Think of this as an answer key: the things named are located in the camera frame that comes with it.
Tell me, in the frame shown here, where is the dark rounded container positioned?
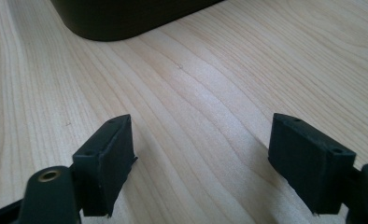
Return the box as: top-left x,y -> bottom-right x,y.
50,0 -> 227,42

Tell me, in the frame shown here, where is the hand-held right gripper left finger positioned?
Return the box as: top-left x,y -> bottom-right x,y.
72,113 -> 138,218

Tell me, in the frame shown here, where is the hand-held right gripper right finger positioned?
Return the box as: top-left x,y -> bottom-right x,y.
267,112 -> 358,216

